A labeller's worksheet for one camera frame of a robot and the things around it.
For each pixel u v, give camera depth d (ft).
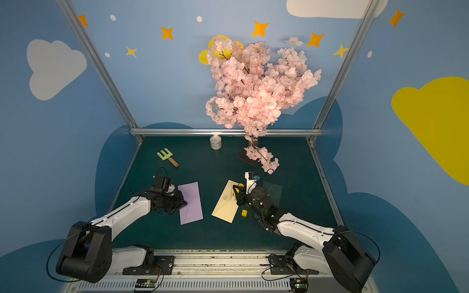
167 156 3.66
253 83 2.40
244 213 2.89
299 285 2.40
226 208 3.01
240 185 2.61
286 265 2.16
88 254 1.36
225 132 3.97
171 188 2.48
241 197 2.36
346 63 2.78
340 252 1.37
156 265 2.40
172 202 2.54
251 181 2.37
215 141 3.76
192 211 2.98
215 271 2.40
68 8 2.26
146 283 2.35
